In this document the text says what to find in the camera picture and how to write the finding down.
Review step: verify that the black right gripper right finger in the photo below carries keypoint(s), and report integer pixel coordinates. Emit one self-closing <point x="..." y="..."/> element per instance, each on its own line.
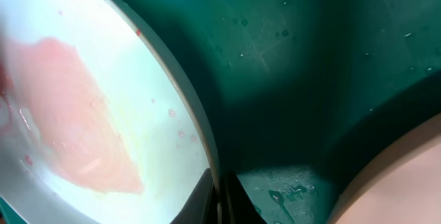
<point x="237" y="207"/>

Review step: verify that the light blue plate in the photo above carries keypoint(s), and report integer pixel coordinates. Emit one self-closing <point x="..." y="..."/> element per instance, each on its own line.
<point x="99" y="123"/>

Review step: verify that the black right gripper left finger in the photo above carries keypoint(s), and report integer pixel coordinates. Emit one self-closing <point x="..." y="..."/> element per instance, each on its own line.
<point x="201" y="206"/>

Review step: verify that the teal plastic tray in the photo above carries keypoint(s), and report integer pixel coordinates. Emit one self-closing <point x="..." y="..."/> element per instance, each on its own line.
<point x="301" y="94"/>

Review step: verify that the white pink plate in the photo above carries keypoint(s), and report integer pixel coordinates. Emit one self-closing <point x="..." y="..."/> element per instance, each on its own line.
<point x="400" y="185"/>

